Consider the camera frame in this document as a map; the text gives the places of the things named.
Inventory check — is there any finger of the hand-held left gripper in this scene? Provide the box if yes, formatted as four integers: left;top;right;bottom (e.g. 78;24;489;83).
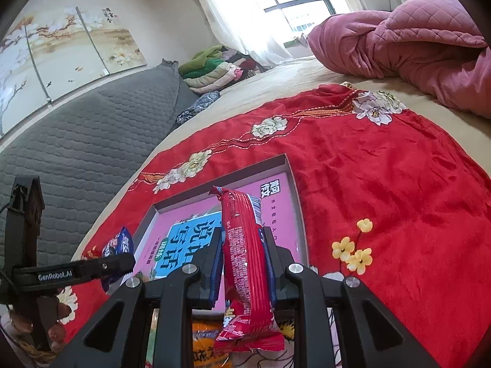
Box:
77;255;137;278

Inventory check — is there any pink book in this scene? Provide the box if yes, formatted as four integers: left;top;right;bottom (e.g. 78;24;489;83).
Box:
130;171;307;315

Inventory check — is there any grey quilted headboard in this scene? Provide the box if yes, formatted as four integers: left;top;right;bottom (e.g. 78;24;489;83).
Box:
0;59;196;273

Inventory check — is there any braided bracelet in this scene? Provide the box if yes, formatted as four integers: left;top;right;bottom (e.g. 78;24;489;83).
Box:
21;347;54;366

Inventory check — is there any blue cookie packet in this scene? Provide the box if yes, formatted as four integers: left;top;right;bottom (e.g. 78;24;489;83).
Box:
100;226;135;292

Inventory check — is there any dark patterned cloth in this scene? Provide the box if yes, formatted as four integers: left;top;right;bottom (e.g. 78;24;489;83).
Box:
174;91;221;126

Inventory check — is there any red floral cloth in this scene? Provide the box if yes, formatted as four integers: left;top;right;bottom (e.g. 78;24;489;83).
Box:
82;84;491;368

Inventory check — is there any blossom wall painting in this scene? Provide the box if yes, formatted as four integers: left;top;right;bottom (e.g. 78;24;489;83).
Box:
0;6;148;139

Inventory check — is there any beige bed sheet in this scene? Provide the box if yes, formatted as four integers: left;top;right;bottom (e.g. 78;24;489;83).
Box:
73;56;491;261

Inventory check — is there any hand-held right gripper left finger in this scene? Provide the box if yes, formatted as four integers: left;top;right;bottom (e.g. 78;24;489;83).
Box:
50;234;225;368

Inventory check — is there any orange snack packet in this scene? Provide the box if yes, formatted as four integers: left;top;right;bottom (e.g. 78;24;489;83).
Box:
192;322;233;368

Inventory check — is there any red snack bar packet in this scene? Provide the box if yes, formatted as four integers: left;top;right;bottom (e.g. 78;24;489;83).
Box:
208;186;285;353

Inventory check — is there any pink quilt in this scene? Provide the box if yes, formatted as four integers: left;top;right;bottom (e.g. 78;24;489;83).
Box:
307;0;491;119

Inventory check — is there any stack of folded clothes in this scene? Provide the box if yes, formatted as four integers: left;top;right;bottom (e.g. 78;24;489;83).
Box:
178;44;265;94

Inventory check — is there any person's left hand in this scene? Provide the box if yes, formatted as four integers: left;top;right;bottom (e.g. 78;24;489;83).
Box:
10;290;72;353

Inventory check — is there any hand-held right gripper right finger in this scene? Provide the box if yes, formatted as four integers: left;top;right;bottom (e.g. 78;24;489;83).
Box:
259;228;440;368

